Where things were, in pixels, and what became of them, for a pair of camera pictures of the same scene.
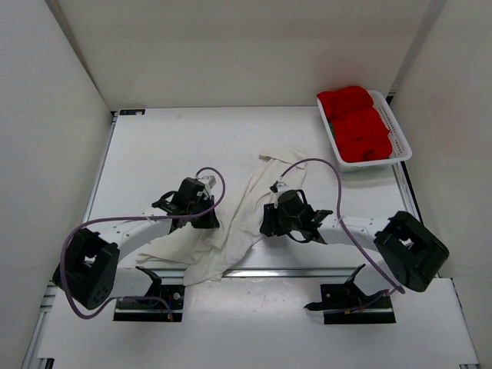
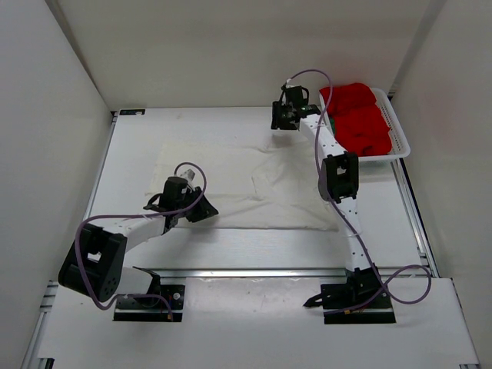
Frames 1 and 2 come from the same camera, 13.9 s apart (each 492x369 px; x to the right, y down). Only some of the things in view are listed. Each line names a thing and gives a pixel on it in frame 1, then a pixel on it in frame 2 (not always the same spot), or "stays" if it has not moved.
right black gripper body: (287, 224) → (289, 111)
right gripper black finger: (270, 224) → (278, 116)
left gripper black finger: (208, 220) → (204, 209)
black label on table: (131, 111) stays
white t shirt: (207, 252) → (254, 185)
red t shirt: (360, 133) stays
